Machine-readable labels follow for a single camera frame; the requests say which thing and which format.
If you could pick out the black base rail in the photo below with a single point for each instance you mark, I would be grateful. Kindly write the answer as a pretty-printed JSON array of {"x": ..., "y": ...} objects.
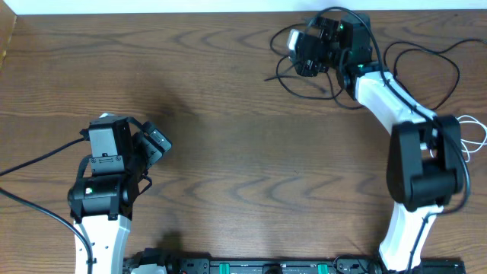
[{"x": 161, "y": 261}]

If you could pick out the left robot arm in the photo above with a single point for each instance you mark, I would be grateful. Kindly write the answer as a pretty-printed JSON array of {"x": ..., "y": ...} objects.
[{"x": 106, "y": 187}]

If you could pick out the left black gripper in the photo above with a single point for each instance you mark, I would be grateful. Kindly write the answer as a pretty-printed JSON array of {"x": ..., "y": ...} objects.
[{"x": 155, "y": 150}]

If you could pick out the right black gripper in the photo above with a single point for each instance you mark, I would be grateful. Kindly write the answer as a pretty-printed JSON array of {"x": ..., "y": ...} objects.
[{"x": 309, "y": 68}]

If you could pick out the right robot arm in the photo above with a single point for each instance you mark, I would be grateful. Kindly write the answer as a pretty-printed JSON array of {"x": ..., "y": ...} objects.
[{"x": 427, "y": 175}]

